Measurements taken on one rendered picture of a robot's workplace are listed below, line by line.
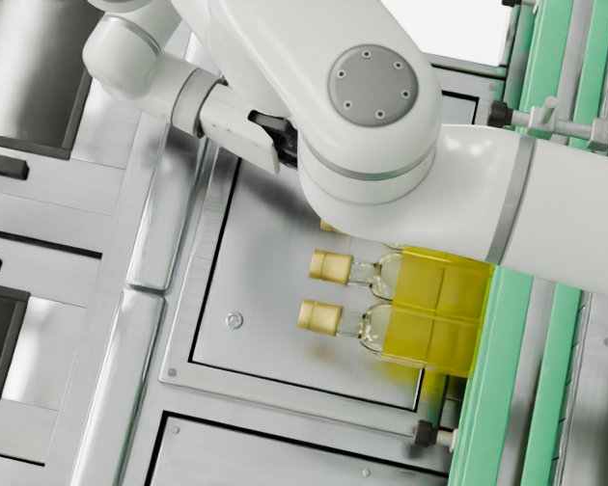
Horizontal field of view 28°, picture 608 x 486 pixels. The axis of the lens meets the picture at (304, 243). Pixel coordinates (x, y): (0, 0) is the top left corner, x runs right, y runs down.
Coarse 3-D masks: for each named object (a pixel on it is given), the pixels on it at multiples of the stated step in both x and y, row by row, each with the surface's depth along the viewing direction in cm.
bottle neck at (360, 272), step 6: (354, 258) 134; (354, 264) 134; (360, 264) 134; (366, 264) 134; (372, 264) 134; (354, 270) 133; (360, 270) 133; (366, 270) 133; (372, 270) 133; (348, 276) 134; (354, 276) 133; (360, 276) 133; (366, 276) 133; (348, 282) 134; (354, 282) 134; (360, 282) 134; (366, 282) 134
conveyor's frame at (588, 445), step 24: (600, 312) 118; (600, 336) 117; (576, 360) 118; (600, 360) 116; (576, 384) 116; (600, 384) 116; (576, 408) 115; (600, 408) 115; (576, 432) 115; (600, 432) 115; (576, 456) 114; (600, 456) 114; (576, 480) 113; (600, 480) 113
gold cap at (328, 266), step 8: (320, 256) 134; (328, 256) 134; (336, 256) 134; (344, 256) 134; (352, 256) 134; (312, 264) 134; (320, 264) 133; (328, 264) 133; (336, 264) 133; (344, 264) 133; (312, 272) 134; (320, 272) 134; (328, 272) 133; (336, 272) 133; (344, 272) 133; (328, 280) 134; (336, 280) 134; (344, 280) 134
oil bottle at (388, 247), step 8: (384, 248) 136; (392, 248) 134; (400, 248) 133; (408, 248) 133; (416, 248) 133; (424, 248) 133; (432, 256) 133; (440, 256) 133; (448, 256) 133; (456, 256) 133; (464, 264) 133; (472, 264) 133; (480, 264) 132; (488, 264) 132
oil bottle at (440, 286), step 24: (384, 264) 132; (408, 264) 132; (432, 264) 132; (456, 264) 132; (384, 288) 132; (408, 288) 131; (432, 288) 131; (456, 288) 131; (480, 288) 131; (456, 312) 131; (480, 312) 130
